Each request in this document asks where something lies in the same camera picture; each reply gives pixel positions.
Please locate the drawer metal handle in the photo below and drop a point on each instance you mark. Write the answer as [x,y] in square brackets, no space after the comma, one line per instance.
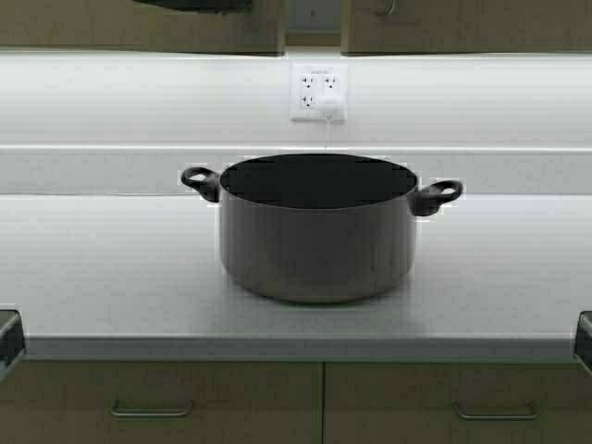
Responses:
[121,411]
[470,412]

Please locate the grey pot with black handles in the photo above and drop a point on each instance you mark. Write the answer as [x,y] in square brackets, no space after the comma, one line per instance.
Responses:
[318,228]

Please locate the left drawer metal handle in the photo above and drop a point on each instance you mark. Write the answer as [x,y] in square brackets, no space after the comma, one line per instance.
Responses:
[121,411]

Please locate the cabinet door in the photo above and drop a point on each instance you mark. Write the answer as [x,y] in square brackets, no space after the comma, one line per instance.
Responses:
[209,27]
[466,26]

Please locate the right drawer metal handle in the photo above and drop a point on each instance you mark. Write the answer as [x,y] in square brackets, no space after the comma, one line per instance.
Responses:
[470,412]

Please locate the left lower drawer front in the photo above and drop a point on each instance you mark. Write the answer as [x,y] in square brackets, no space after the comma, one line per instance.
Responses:
[70,402]

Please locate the right lower drawer front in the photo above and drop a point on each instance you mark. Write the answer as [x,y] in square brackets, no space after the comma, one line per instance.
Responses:
[412,403]

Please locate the white wall outlet plate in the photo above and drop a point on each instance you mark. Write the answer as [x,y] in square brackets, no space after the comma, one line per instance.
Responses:
[309,82]

